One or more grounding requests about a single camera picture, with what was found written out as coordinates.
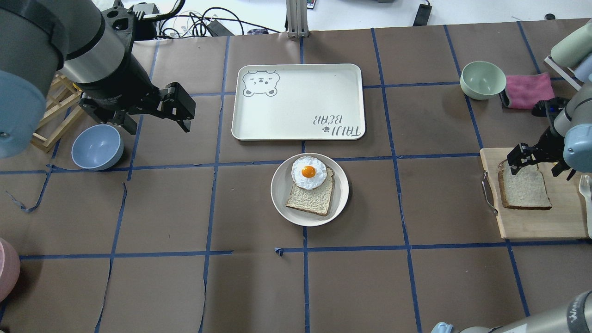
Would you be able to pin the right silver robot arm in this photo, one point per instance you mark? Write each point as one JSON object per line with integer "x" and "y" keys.
{"x": 573, "y": 122}

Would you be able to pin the white bread slice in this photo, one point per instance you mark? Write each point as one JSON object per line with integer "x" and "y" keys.
{"x": 524, "y": 191}

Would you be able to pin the cream bear tray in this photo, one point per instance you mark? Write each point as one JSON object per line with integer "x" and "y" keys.
{"x": 299, "y": 102}

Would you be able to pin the pink bowl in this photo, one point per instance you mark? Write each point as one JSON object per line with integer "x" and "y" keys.
{"x": 9, "y": 268}

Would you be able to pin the white wire cup rack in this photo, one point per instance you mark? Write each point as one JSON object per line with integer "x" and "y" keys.
{"x": 566, "y": 74}

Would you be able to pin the blue cup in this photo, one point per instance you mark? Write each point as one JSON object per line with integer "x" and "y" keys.
{"x": 584, "y": 70}

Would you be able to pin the fried egg toy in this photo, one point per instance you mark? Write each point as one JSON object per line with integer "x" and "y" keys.
{"x": 308, "y": 172}

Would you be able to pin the bread slice on plate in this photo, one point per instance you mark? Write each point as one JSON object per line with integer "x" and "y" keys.
{"x": 316, "y": 201}

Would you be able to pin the wooden cutting board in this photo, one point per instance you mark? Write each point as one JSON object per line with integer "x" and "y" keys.
{"x": 565, "y": 220}

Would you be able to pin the green cup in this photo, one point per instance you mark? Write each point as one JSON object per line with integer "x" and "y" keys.
{"x": 574, "y": 48}

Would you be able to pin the green bowl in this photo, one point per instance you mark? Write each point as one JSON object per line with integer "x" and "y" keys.
{"x": 482, "y": 80}

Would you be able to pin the cream round plate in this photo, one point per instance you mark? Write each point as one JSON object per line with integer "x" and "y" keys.
{"x": 280, "y": 189}

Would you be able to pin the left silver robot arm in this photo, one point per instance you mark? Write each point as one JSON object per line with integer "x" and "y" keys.
{"x": 89, "y": 46}

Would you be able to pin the black power adapter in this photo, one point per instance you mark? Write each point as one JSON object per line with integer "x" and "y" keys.
{"x": 422, "y": 15}

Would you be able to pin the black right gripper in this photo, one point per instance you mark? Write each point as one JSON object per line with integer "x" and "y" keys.
{"x": 547, "y": 142}

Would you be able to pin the white plastic fork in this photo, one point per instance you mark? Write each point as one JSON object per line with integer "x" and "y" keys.
{"x": 585, "y": 188}

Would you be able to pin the blue bowl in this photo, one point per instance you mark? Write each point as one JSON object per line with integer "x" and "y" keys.
{"x": 97, "y": 148}

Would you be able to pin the pink cloth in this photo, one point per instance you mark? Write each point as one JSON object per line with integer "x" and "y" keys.
{"x": 525, "y": 91}

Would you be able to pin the wooden rack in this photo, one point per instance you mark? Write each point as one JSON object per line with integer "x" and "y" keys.
{"x": 62, "y": 111}

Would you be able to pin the aluminium frame post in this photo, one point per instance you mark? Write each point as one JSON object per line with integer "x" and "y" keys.
{"x": 297, "y": 19}

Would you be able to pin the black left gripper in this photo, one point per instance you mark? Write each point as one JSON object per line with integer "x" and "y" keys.
{"x": 124, "y": 78}

